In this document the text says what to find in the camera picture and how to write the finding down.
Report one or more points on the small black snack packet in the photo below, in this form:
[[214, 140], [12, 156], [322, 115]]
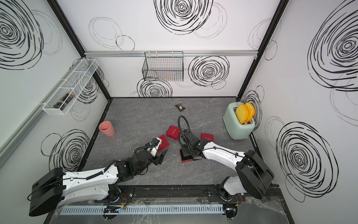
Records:
[[180, 107]]

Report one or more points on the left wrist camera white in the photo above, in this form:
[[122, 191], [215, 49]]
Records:
[[154, 146]]

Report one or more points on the black wire wall basket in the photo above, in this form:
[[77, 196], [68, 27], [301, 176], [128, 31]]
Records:
[[164, 65]]

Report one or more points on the white slotted cable duct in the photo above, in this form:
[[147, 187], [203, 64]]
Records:
[[141, 209]]

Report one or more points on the black vertical frame post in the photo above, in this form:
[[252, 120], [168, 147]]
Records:
[[75, 41], [269, 33]]

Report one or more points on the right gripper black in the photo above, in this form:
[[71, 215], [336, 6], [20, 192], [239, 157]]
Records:
[[184, 151]]

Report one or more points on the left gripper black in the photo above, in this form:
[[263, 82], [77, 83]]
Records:
[[159, 159]]

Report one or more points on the mint green toaster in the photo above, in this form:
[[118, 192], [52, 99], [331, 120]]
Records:
[[236, 130]]

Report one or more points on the red jewelry box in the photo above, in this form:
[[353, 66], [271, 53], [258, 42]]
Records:
[[173, 132], [164, 143]]

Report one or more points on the dark bottle on shelf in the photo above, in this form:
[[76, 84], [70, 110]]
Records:
[[63, 102]]

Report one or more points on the black vertical frame post left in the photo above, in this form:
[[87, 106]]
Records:
[[75, 41]]

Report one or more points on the white wire wall shelf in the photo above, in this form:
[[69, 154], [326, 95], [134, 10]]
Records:
[[79, 81]]

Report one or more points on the orange toast slice back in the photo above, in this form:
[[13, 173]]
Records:
[[251, 111]]

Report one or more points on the red jewelry box base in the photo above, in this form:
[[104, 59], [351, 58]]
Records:
[[185, 158]]

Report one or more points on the pink plastic cup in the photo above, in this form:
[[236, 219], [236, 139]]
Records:
[[107, 128]]

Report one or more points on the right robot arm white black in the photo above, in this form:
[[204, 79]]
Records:
[[253, 175]]

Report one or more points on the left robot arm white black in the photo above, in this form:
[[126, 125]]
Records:
[[59, 187]]

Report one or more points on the black vertical frame post right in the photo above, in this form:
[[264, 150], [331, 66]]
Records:
[[269, 33]]

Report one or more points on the yellow toast slice front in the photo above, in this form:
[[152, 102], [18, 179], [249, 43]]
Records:
[[242, 113]]

